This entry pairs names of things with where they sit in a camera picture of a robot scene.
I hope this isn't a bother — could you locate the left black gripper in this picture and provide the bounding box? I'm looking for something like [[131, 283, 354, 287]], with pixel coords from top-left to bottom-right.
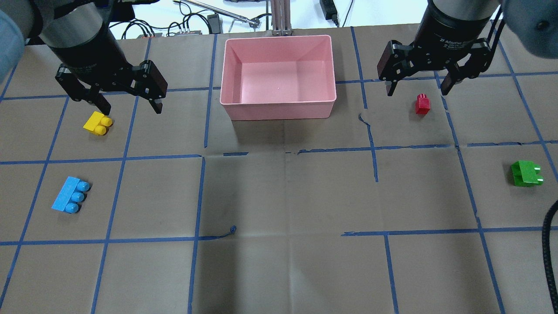
[[54, 26, 168, 115]]

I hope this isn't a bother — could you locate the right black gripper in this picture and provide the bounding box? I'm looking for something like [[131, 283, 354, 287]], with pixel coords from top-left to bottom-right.
[[377, 12, 493, 97]]

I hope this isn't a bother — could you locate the yellow two-stud block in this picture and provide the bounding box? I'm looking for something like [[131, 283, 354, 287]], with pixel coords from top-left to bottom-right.
[[82, 111, 113, 136]]

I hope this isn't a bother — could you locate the red single-stud block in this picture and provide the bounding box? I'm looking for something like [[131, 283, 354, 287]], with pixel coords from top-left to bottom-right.
[[415, 93, 431, 115]]

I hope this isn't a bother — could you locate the blue three-stud block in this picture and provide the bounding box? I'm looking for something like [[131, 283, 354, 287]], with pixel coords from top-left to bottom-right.
[[51, 176, 91, 213]]

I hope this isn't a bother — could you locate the green two-stud block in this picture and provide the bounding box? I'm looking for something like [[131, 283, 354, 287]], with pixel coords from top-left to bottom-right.
[[510, 160, 544, 187]]

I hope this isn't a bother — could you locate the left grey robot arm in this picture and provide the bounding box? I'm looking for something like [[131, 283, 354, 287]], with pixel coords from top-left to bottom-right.
[[0, 0, 168, 115]]

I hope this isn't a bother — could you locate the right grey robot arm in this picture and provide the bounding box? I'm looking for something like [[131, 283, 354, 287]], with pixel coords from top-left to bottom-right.
[[377, 0, 558, 96]]

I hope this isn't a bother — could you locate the pink plastic box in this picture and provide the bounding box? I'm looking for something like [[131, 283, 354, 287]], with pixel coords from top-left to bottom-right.
[[220, 34, 337, 121]]

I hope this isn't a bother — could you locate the black power adapter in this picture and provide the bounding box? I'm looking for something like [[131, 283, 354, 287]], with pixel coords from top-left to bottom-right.
[[207, 13, 222, 34]]

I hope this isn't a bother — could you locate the metal rod tool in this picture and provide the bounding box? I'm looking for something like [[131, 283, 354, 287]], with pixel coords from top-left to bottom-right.
[[173, 0, 261, 28]]

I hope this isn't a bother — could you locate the aluminium frame post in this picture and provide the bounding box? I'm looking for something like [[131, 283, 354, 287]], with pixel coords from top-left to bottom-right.
[[271, 0, 293, 36]]

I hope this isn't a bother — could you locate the black braided cable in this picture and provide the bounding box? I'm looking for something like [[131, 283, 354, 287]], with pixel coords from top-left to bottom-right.
[[542, 203, 558, 314]]

